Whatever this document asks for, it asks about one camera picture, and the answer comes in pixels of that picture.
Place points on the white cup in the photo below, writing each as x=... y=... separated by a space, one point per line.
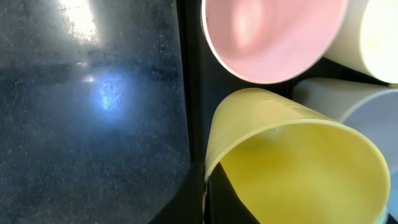
x=373 y=40

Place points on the grey cup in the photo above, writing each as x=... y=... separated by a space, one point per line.
x=320 y=96

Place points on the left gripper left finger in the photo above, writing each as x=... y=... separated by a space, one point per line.
x=183 y=205

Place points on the pink cup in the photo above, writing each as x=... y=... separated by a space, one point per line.
x=273 y=40

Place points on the yellow cup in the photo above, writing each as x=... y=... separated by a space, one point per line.
x=304 y=174

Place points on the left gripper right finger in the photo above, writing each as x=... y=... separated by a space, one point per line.
x=224 y=202

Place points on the black tray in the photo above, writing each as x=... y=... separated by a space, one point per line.
x=199 y=93

